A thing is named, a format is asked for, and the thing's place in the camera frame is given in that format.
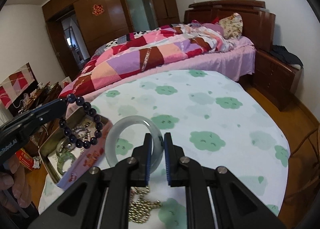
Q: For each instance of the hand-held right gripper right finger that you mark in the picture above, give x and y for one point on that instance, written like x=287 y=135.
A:
x=167 y=161

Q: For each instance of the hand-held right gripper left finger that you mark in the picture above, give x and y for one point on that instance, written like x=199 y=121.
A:
x=149 y=159

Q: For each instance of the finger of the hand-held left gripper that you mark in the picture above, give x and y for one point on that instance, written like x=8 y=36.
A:
x=37 y=122
x=47 y=109

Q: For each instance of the silver metal bangle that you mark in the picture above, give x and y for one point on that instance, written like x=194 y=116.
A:
x=62 y=145

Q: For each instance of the pale jade bangle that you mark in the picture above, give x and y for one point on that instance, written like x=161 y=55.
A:
x=112 y=134

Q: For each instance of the rectangular metal tin box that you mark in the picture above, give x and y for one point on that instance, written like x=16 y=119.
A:
x=85 y=164

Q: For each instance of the person's left hand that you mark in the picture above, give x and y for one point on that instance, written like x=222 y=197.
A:
x=17 y=184

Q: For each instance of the red cardboard box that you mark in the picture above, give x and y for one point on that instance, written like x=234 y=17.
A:
x=23 y=159

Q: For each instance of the cluttered wooden cabinet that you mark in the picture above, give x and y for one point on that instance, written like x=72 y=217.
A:
x=53 y=91

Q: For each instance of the red white framed picture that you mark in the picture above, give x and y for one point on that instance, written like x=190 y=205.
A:
x=17 y=84

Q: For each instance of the green cloud print tablecloth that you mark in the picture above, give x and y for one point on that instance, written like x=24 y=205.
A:
x=212 y=119

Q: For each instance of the patchwork quilt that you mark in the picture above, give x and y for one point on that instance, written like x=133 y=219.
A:
x=125 y=56

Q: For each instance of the red paper decoration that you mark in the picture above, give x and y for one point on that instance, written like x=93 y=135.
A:
x=97 y=9

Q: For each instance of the pink bed sheet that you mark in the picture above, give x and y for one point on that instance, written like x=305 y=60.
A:
x=225 y=61

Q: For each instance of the wooden wardrobe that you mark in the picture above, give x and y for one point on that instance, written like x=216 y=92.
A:
x=112 y=6

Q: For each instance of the wooden nightstand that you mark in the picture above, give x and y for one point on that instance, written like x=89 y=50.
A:
x=272 y=81

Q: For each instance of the purple pillow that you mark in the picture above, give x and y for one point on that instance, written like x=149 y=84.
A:
x=212 y=27

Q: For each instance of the floral pillow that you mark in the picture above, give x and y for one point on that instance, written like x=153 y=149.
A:
x=232 y=25

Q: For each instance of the wooden bed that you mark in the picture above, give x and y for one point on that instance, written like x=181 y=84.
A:
x=205 y=14

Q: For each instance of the dark clothes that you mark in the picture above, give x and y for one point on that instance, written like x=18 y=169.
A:
x=287 y=56

